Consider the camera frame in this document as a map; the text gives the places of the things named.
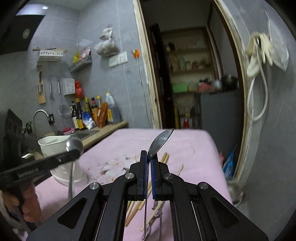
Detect metal fork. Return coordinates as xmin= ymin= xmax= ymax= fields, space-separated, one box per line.
xmin=145 ymin=201 xmax=165 ymax=241

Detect metal spoon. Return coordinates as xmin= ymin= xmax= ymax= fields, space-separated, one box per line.
xmin=144 ymin=129 xmax=174 ymax=230
xmin=66 ymin=136 xmax=83 ymax=201

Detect steel kitchen sink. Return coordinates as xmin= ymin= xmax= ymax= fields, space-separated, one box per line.
xmin=70 ymin=130 xmax=99 ymax=140

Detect person left hand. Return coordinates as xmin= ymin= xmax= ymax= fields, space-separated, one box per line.
xmin=1 ymin=182 xmax=42 ymax=223

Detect white plastic utensil holder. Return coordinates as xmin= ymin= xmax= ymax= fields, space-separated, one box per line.
xmin=38 ymin=135 xmax=88 ymax=186

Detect pink floral tablecloth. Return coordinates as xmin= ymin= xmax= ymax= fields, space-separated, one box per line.
xmin=19 ymin=128 xmax=233 ymax=241

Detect chrome faucet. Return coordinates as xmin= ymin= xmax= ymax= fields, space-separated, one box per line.
xmin=32 ymin=108 xmax=51 ymax=140

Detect mesh strainer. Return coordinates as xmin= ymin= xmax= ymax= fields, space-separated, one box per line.
xmin=58 ymin=80 xmax=71 ymax=119

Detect dark soy sauce bottle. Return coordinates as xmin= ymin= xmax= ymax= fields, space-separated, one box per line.
xmin=75 ymin=98 xmax=86 ymax=130

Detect wooden knife holder board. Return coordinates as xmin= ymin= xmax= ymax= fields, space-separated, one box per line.
xmin=37 ymin=65 xmax=46 ymax=104

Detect large oil jug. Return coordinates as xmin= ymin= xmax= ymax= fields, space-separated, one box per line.
xmin=106 ymin=92 xmax=121 ymax=124

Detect red plastic bag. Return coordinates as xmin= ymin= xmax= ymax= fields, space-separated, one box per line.
xmin=74 ymin=80 xmax=83 ymax=99

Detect dark grey cabinet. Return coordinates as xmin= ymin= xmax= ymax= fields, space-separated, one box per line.
xmin=201 ymin=90 xmax=244 ymax=158

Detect black range hood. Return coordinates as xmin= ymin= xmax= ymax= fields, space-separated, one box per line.
xmin=1 ymin=15 xmax=45 ymax=55

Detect white rubber gloves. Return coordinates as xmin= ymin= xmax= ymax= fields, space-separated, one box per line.
xmin=245 ymin=32 xmax=274 ymax=78

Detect clear hanging plastic bag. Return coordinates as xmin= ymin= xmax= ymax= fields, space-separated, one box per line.
xmin=265 ymin=11 xmax=290 ymax=71

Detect white wall box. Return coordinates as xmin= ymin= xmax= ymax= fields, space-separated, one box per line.
xmin=62 ymin=78 xmax=75 ymax=95

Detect white wall basket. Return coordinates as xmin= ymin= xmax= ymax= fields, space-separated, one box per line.
xmin=38 ymin=48 xmax=67 ymax=62

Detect grey wall spice shelf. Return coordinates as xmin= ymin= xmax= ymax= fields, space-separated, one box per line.
xmin=70 ymin=55 xmax=92 ymax=72

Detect white wall switch panel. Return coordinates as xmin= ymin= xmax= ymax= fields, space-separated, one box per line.
xmin=109 ymin=51 xmax=128 ymax=67

